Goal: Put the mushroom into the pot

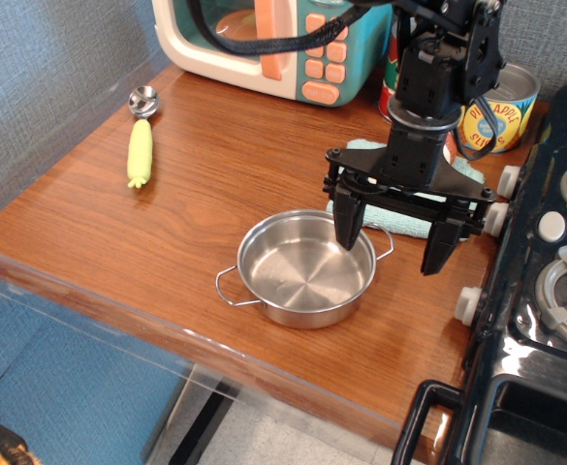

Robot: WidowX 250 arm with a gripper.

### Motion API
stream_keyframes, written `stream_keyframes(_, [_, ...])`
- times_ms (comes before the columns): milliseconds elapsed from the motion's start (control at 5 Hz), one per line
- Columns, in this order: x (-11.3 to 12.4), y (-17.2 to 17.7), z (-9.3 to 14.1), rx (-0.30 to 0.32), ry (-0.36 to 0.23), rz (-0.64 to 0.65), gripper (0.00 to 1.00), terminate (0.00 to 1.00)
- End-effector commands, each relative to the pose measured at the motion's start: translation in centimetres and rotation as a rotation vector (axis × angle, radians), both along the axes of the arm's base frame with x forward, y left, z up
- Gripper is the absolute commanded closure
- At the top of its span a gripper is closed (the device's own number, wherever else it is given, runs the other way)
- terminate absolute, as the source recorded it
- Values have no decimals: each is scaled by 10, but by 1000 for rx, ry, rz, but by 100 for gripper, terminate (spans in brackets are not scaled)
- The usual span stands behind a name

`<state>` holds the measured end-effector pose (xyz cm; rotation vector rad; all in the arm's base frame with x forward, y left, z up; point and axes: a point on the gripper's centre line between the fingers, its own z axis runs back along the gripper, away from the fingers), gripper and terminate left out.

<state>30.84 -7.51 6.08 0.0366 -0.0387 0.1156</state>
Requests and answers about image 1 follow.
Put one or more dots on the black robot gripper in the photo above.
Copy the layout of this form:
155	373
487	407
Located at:
390	178

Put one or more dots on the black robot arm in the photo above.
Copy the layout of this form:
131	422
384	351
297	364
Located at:
448	58

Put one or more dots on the stainless steel pot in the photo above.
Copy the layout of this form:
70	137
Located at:
293	268

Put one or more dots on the light teal folded cloth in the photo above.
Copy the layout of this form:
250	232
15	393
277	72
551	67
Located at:
399	223

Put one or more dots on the white stove knob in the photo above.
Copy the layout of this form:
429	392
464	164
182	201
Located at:
507	181
495	218
467	304

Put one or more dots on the tomato sauce can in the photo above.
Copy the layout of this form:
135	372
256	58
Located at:
390	77

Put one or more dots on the teal toy microwave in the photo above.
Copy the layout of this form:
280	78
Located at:
276	47

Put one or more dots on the pineapple slices can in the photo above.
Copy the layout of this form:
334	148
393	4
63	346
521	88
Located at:
512	103

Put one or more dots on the black toy stove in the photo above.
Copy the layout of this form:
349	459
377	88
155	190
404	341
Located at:
512	406

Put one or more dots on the spoon with yellow-green handle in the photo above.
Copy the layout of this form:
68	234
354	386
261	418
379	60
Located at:
143	103

